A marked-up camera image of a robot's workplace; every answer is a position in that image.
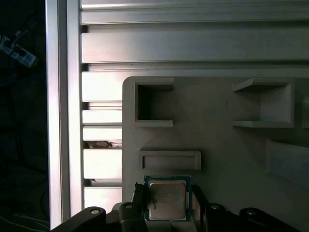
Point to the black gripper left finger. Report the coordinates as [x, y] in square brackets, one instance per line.
[128, 217]

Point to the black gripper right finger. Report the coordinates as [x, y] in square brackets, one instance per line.
[214, 217]

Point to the silver CPU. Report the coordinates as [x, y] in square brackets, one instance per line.
[167, 200]

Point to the grey parts rack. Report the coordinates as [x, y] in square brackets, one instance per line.
[217, 157]

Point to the white power strip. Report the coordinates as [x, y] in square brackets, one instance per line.
[24, 56]

